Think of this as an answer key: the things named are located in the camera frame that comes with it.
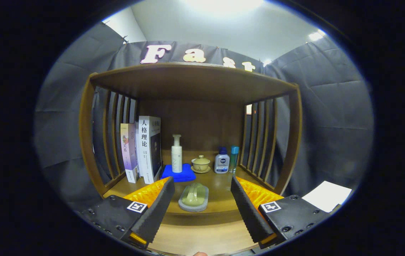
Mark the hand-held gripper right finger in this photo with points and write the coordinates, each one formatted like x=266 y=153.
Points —
x=247 y=209

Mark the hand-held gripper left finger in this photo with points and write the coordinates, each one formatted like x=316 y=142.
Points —
x=159 y=208

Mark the wooden cabinet drawer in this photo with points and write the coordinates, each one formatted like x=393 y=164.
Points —
x=202 y=238

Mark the wooden cabinet countertop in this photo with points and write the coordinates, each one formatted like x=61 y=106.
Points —
x=220 y=192

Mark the brown wooden cabinet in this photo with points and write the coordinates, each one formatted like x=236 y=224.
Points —
x=195 y=85

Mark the folded blue cloth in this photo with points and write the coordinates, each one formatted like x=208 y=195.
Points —
x=184 y=176

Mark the white pump bottle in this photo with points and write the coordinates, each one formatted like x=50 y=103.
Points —
x=177 y=160

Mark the slim teal bottle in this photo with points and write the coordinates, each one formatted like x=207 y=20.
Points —
x=233 y=160

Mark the white bottle with blue cap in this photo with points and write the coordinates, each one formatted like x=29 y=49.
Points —
x=221 y=163

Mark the yellow saucer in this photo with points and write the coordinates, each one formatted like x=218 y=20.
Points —
x=201 y=171

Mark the thick white and black book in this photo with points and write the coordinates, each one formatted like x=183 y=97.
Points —
x=147 y=149

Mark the yellow lidded tea cup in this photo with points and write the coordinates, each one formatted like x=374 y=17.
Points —
x=201 y=163

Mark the thin white book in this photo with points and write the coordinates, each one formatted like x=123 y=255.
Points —
x=137 y=149

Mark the lavender paperback book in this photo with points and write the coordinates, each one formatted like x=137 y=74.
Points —
x=128 y=153

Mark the white board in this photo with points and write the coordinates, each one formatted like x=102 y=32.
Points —
x=327 y=195

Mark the black backdrop cloth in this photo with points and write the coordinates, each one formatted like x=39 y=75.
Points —
x=330 y=106

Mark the small ceiling light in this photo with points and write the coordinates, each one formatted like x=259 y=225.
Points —
x=316 y=35

